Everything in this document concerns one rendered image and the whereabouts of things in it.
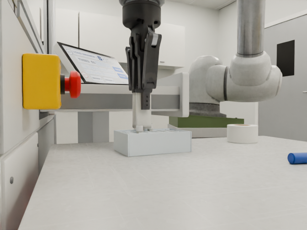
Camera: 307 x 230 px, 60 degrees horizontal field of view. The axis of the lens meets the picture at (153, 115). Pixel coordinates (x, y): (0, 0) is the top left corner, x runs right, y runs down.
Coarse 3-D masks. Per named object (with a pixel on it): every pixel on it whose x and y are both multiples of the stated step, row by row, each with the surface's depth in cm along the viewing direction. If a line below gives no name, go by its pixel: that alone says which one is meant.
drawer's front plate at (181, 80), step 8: (160, 80) 79; (168, 80) 73; (176, 80) 68; (184, 80) 64; (184, 88) 64; (184, 96) 64; (184, 104) 64; (152, 112) 87; (160, 112) 79; (168, 112) 73; (176, 112) 68; (184, 112) 64
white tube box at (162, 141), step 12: (120, 132) 48; (132, 132) 50; (144, 132) 50; (156, 132) 50; (168, 132) 47; (180, 132) 48; (120, 144) 48; (132, 144) 44; (144, 144) 45; (156, 144) 46; (168, 144) 47; (180, 144) 48; (132, 156) 44
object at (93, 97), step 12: (84, 84) 59; (96, 84) 60; (84, 96) 59; (96, 96) 59; (108, 96) 60; (120, 96) 61; (156, 96) 64; (168, 96) 65; (60, 108) 57; (72, 108) 58; (84, 108) 59; (96, 108) 60; (108, 108) 60; (120, 108) 61; (156, 108) 64; (168, 108) 65
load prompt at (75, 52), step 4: (76, 52) 150; (80, 52) 154; (84, 52) 158; (84, 56) 154; (88, 56) 158; (92, 56) 163; (96, 56) 167; (100, 56) 171; (100, 60) 167; (104, 60) 172
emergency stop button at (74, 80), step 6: (72, 72) 37; (66, 78) 38; (72, 78) 37; (78, 78) 37; (66, 84) 37; (72, 84) 37; (78, 84) 37; (66, 90) 38; (72, 90) 37; (78, 90) 37; (72, 96) 38; (78, 96) 38
